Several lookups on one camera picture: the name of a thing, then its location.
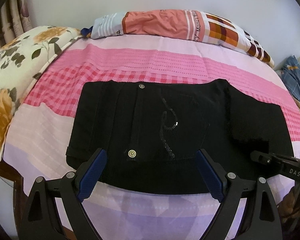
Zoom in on orange plaid pillow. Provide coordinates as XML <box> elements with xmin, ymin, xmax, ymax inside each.
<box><xmin>85</xmin><ymin>9</ymin><xmax>275</xmax><ymax>68</ymax></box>

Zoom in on black pants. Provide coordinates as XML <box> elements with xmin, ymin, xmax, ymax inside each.
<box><xmin>66</xmin><ymin>79</ymin><xmax>293</xmax><ymax>194</ymax></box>

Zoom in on pink checked bed sheet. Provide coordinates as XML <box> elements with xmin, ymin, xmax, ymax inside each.
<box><xmin>4</xmin><ymin>35</ymin><xmax>300</xmax><ymax>239</ymax></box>

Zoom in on blue patterned cloth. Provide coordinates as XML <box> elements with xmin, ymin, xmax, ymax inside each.
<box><xmin>276</xmin><ymin>55</ymin><xmax>300</xmax><ymax>102</ymax></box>

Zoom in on floral cream pillow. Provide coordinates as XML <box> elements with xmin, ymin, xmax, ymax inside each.
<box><xmin>0</xmin><ymin>25</ymin><xmax>82</xmax><ymax>159</ymax></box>

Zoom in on wooden bed frame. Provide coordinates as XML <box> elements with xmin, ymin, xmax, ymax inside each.
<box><xmin>0</xmin><ymin>160</ymin><xmax>27</xmax><ymax>234</ymax></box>

